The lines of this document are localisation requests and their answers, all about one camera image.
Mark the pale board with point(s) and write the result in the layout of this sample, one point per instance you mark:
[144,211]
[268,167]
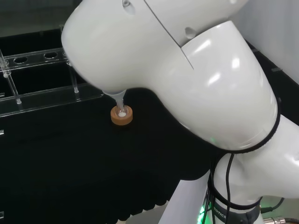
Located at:
[181,200]

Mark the clear round-bottom flask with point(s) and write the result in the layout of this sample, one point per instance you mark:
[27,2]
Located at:
[122,113]

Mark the clear acrylic funnel stand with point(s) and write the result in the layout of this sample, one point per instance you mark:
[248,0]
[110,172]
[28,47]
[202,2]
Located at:
[46,99]

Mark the black table cloth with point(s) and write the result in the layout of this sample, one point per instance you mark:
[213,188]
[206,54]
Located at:
[70,163]

